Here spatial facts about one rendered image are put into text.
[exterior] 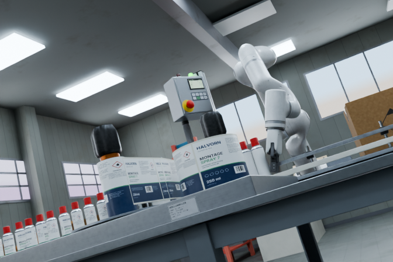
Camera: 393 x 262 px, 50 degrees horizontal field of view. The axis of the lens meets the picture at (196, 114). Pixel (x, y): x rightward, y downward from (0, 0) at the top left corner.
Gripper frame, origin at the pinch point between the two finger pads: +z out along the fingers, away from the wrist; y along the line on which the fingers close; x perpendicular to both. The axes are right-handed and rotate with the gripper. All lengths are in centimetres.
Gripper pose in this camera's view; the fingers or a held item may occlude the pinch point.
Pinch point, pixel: (274, 167)
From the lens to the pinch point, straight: 175.0
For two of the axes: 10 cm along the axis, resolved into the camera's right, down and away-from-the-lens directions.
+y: -3.7, -1.4, -9.2
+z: -0.4, 9.9, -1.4
